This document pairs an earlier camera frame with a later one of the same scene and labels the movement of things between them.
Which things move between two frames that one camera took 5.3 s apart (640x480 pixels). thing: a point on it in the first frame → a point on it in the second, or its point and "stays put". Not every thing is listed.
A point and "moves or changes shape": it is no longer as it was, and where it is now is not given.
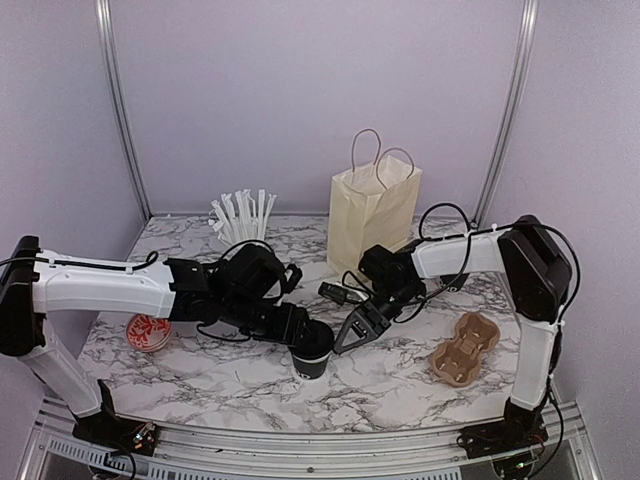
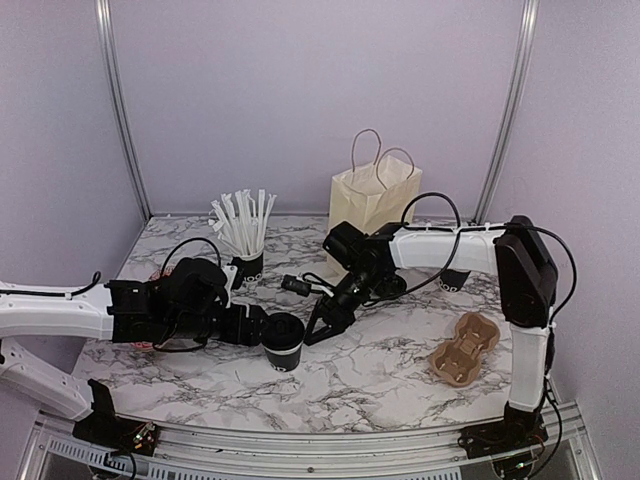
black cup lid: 316,340 moves or changes shape
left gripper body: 284,332 → 233,332
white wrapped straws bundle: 236,219 stays put
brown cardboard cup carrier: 457,362 stays put
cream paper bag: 376,203 stays put
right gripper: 367,322 → 338,317
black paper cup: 456,285 stays put
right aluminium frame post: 528,28 stays put
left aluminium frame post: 111,58 stays put
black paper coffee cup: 310,355 → 284,360
